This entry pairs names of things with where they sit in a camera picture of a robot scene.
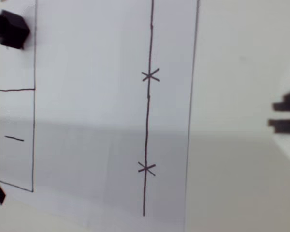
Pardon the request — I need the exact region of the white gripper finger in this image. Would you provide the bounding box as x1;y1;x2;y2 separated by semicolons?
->
272;88;290;112
267;119;290;170

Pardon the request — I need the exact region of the black cube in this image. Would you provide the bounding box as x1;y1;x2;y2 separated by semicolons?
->
0;9;31;50

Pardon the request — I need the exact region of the white paper sheet with markings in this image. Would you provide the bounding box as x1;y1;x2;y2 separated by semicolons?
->
0;0;200;232

